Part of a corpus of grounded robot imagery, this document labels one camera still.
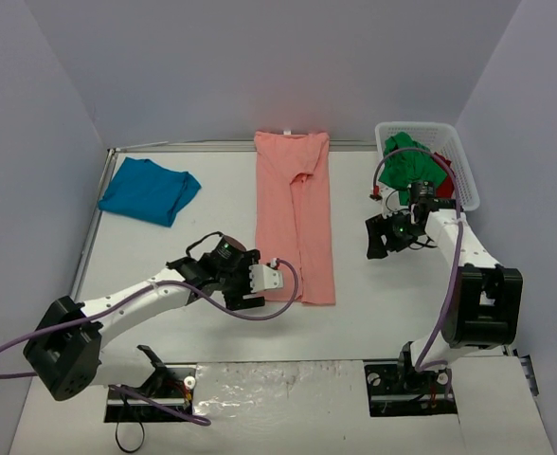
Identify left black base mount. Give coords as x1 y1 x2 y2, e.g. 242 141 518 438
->
103 365 196 424

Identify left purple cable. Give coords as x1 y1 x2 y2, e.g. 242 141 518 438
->
0 257 302 427

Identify purple cable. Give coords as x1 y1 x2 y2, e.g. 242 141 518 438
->
370 147 466 399
0 257 302 427

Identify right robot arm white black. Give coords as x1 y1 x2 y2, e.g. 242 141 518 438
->
365 181 524 391

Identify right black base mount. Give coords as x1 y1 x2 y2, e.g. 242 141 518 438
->
363 359 458 418

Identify green t shirt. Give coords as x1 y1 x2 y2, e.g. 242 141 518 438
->
379 132 448 205

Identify red t shirt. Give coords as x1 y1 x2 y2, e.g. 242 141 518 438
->
435 153 455 198

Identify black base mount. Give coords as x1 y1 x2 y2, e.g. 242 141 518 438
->
103 365 196 424
363 359 458 418

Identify white plastic basket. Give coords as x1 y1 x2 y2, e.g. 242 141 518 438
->
375 121 480 211

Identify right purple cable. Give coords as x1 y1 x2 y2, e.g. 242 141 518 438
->
370 147 466 399

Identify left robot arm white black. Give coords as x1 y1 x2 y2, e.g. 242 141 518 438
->
24 236 283 401

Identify pink t shirt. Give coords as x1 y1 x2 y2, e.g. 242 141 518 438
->
254 131 336 306

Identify blue folded t shirt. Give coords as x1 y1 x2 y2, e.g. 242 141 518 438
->
98 157 202 228

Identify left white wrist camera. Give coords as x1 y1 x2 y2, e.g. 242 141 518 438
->
249 258 284 294

